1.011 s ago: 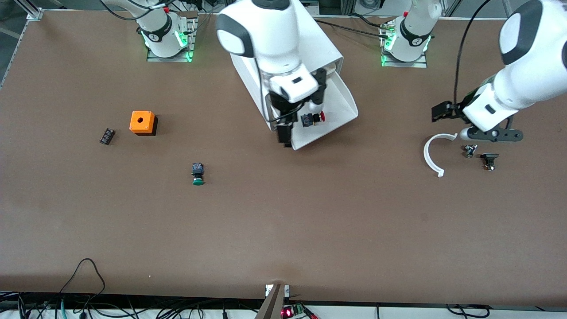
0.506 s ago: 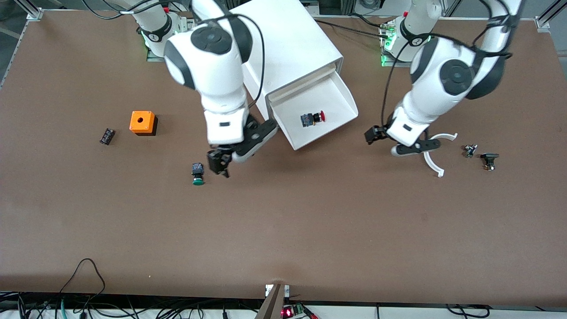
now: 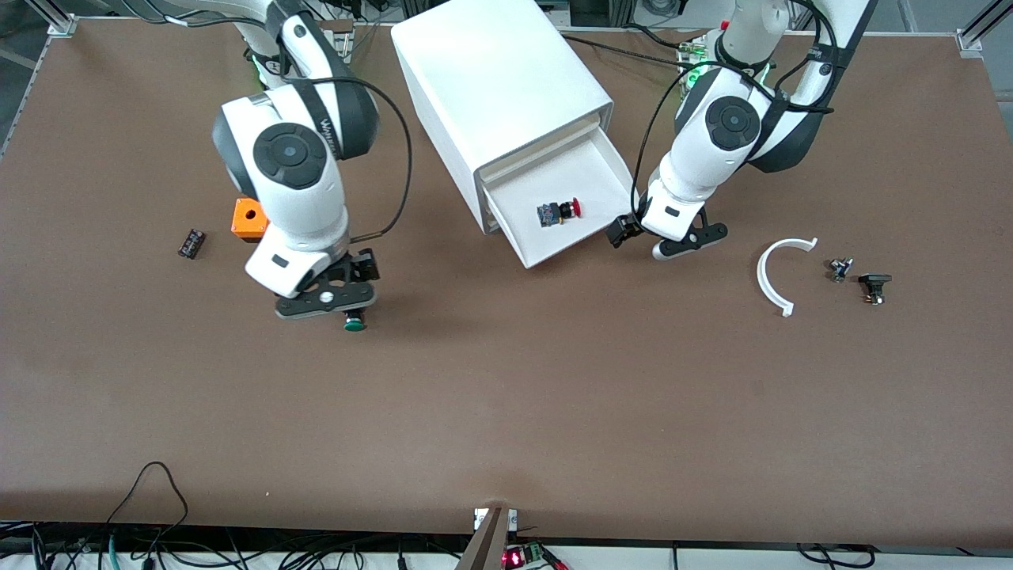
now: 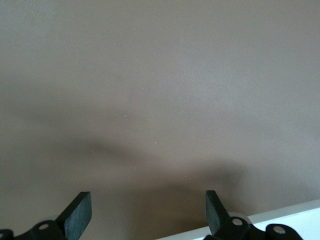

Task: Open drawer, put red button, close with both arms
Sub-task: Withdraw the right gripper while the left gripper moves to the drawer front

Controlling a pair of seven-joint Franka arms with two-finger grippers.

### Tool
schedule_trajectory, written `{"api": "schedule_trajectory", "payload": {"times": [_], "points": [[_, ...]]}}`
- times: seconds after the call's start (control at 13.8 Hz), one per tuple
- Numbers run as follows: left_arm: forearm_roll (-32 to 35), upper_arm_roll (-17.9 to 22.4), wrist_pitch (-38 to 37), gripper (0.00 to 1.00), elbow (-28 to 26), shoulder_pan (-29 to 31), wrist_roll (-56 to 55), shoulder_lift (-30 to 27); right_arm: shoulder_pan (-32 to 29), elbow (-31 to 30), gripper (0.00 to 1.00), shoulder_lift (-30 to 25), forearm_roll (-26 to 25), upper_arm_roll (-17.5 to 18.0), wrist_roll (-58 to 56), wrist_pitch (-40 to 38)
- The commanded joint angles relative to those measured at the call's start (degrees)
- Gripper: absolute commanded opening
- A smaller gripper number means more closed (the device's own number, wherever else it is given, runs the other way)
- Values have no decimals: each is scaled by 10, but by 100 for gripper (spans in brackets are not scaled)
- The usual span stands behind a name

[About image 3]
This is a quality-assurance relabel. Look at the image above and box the thin black looped cable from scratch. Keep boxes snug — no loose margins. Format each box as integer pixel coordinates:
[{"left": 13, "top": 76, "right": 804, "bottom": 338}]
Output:
[{"left": 105, "top": 462, "right": 191, "bottom": 547}]

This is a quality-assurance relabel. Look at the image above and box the small black switch part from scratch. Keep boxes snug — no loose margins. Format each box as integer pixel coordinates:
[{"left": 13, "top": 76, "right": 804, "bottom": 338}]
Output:
[{"left": 858, "top": 273, "right": 893, "bottom": 306}]

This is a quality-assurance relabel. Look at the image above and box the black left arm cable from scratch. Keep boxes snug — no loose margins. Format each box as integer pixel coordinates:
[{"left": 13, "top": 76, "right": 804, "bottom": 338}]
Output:
[{"left": 631, "top": 0, "right": 841, "bottom": 211}]

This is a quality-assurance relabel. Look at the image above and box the wooden post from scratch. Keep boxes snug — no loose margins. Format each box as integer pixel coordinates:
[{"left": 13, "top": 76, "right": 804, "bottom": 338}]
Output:
[{"left": 455, "top": 507, "right": 511, "bottom": 570}]

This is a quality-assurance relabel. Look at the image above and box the white drawer cabinet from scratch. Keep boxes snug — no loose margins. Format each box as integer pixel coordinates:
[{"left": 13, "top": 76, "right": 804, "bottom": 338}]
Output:
[{"left": 391, "top": 0, "right": 615, "bottom": 236}]

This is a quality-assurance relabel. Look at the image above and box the white drawer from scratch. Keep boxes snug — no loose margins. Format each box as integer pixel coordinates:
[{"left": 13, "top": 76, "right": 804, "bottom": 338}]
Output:
[{"left": 483, "top": 127, "right": 640, "bottom": 270}]

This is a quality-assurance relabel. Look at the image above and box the orange button enclosure box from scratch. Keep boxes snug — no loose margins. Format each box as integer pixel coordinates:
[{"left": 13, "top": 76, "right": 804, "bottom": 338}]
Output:
[{"left": 230, "top": 198, "right": 270, "bottom": 243}]

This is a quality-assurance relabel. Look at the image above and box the black cable on table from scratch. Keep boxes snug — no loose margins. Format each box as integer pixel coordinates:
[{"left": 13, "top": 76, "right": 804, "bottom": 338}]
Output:
[{"left": 558, "top": 33, "right": 701, "bottom": 72}]

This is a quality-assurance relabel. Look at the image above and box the red push button switch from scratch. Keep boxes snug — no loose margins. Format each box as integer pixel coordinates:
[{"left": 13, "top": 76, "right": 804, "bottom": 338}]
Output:
[{"left": 536, "top": 199, "right": 582, "bottom": 229}]

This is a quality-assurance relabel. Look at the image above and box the aluminium frame profile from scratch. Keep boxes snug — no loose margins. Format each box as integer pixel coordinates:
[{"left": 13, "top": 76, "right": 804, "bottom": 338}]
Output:
[
  {"left": 24, "top": 0, "right": 78, "bottom": 37},
  {"left": 956, "top": 0, "right": 1013, "bottom": 53}
]

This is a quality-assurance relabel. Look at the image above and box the white curved plastic piece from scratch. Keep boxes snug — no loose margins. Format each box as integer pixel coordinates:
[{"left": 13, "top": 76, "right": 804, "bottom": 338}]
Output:
[{"left": 757, "top": 237, "right": 818, "bottom": 318}]

